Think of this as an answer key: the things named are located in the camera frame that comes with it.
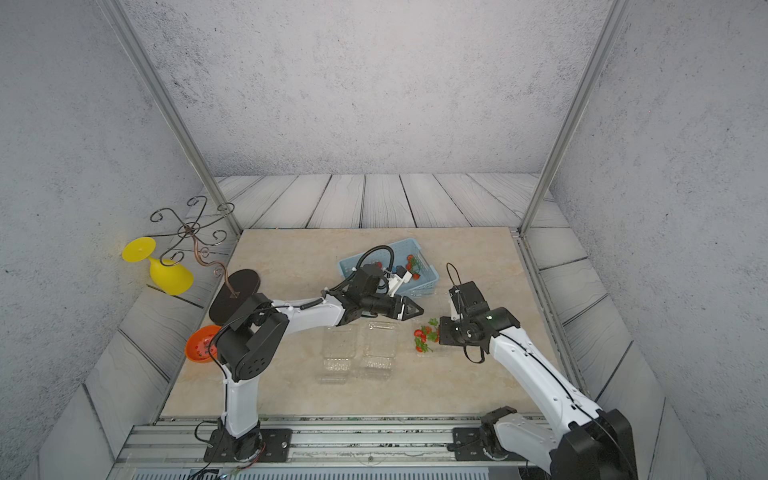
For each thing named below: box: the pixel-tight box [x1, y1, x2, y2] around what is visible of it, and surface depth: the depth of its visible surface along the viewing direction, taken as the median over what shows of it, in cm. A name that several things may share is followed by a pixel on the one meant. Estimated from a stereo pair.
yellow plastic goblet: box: [122, 237, 195, 296], surface depth 76 cm
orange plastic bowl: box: [185, 325, 222, 363], surface depth 88 cm
